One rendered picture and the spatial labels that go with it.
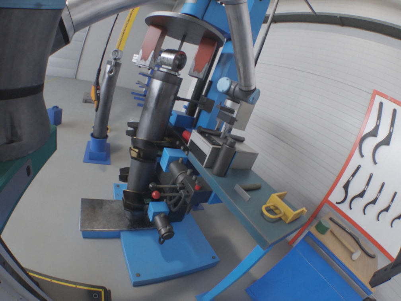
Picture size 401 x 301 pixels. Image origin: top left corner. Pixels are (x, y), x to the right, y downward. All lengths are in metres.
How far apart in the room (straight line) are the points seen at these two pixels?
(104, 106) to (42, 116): 2.14
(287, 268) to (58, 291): 1.54
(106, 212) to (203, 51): 1.59
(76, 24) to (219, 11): 1.06
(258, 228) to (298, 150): 1.99
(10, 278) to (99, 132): 2.25
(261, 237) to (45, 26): 0.80
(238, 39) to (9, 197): 0.76
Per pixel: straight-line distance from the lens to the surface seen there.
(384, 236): 2.47
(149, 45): 1.25
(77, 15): 0.49
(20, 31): 0.29
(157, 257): 1.55
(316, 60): 2.89
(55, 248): 1.73
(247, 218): 0.71
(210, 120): 1.32
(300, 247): 1.34
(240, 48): 0.72
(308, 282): 1.44
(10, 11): 0.29
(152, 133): 1.18
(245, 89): 0.83
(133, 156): 1.10
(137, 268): 1.47
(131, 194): 1.41
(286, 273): 1.48
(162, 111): 1.14
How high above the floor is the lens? 1.45
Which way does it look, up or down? 20 degrees down
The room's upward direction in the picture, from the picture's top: 21 degrees clockwise
